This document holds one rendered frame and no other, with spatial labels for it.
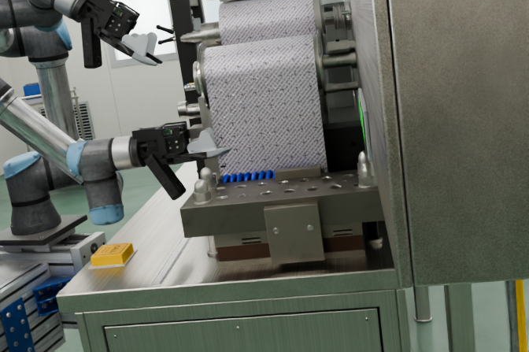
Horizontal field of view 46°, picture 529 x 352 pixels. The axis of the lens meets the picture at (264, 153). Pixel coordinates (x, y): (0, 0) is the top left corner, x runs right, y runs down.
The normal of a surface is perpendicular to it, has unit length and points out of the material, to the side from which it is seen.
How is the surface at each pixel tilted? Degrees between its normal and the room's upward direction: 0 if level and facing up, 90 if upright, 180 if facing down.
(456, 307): 90
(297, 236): 90
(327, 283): 90
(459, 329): 90
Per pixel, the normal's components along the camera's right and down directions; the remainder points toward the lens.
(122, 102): -0.11, 0.23
